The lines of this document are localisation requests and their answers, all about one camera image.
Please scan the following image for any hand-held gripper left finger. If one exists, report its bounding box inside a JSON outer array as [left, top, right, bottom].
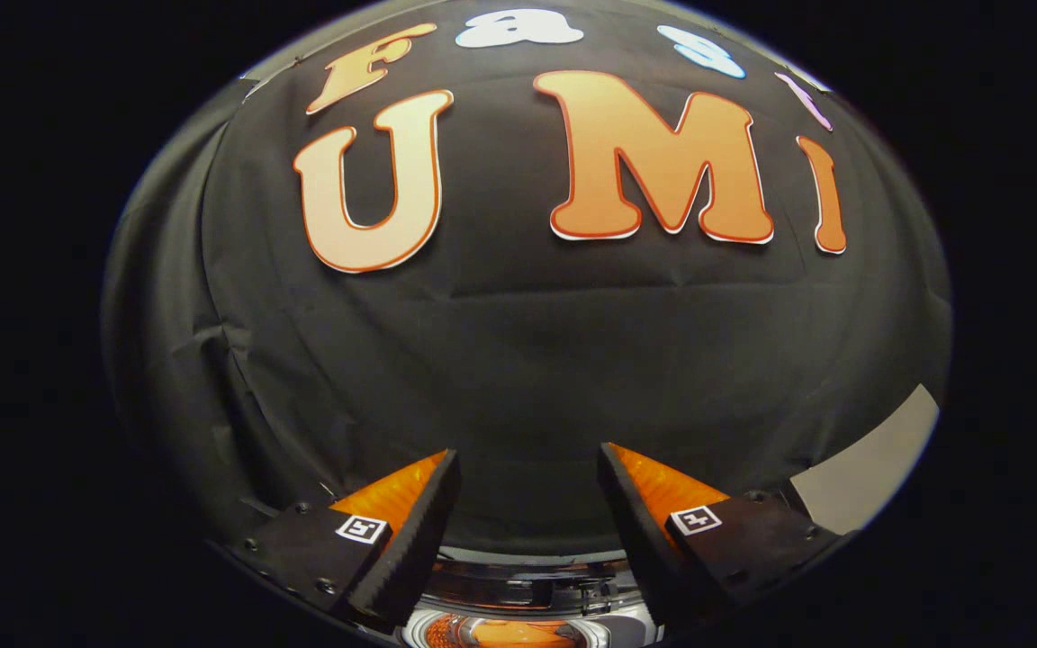
[[224, 449, 464, 631]]

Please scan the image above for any black backdrop cloth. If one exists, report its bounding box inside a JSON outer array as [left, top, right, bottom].
[[103, 0, 953, 563]]

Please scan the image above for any dark top-load washing machine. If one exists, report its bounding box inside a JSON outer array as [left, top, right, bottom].
[[397, 546, 668, 648]]

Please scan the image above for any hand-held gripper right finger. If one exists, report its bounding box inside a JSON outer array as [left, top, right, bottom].
[[596, 442, 840, 629]]

